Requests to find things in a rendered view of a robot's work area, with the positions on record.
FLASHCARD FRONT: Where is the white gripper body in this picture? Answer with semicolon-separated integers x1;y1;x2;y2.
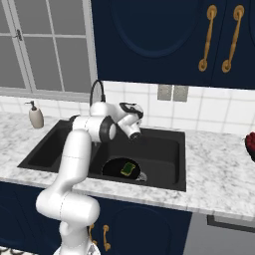
89;101;118;118

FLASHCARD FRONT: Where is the black pan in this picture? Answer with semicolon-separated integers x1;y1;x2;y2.
101;156;148;183

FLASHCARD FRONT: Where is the green and yellow sponge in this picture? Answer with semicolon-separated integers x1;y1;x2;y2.
120;161;136;177

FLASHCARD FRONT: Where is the black sink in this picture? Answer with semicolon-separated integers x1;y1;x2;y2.
17;119;187;192

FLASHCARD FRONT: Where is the black gooseneck tap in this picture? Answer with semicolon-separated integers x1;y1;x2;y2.
90;79;107;105

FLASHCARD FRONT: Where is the beige soap dispenser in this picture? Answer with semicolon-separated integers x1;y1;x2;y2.
24;100;45;129

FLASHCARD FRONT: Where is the grey framed window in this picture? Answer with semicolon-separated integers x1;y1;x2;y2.
0;0;99;103

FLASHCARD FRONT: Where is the navy base cupboard door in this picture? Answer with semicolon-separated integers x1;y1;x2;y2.
0;180;100;255
87;194;193;255

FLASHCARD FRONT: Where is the dark bowl of red fruit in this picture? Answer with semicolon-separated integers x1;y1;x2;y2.
244;130;255;159

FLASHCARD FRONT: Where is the grey dishwasher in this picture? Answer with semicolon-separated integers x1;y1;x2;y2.
181;211;255;255

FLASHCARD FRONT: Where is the grey wall socket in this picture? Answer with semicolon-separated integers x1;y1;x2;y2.
172;85;189;103
156;84;173;102

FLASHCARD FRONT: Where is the wide navy wall cupboard door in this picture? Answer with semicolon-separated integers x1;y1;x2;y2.
90;0;221;88

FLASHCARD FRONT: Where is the grey window handle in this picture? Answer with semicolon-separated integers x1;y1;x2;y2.
12;29;24;42

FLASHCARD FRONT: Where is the gold base cupboard handle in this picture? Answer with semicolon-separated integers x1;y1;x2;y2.
88;223;99;247
102;224;112;252

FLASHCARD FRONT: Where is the gold wall cupboard handle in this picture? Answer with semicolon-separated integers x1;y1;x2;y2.
221;4;246;74
197;4;218;73

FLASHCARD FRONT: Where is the narrow navy wall cupboard door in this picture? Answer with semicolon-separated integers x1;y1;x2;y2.
210;0;255;91

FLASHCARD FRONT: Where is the dark dishwasher handle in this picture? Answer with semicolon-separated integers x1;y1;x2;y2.
206;214;255;234

